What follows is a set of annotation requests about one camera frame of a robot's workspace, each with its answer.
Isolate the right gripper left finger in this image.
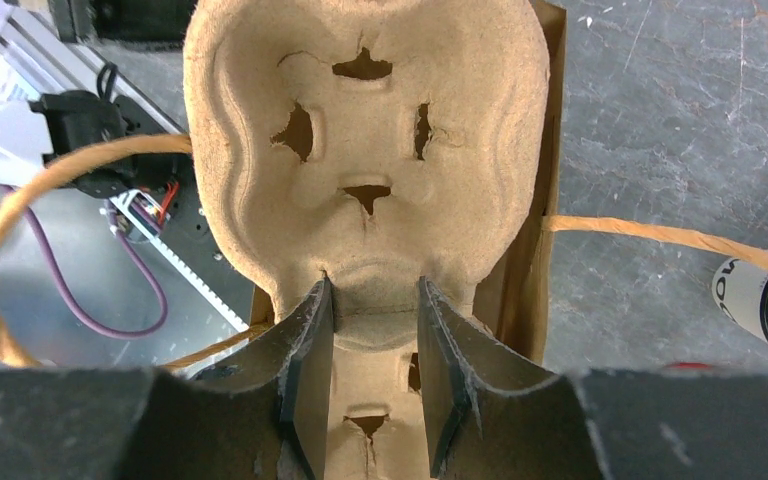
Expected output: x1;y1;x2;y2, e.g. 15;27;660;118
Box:
0;279;333;479

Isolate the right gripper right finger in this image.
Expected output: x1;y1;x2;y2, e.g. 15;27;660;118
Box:
418;278;768;479

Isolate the white paper coffee cup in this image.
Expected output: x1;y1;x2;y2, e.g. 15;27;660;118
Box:
711;258;768;344

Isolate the single brown pulp cup carrier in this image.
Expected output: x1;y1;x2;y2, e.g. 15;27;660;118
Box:
183;1;550;479

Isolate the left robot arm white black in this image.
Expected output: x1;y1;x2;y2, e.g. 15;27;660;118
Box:
0;90;192;199

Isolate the red horseshoe shaped object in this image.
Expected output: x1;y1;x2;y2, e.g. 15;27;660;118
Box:
663;362;714;370

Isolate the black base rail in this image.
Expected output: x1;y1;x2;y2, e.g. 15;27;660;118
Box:
0;6;253;332

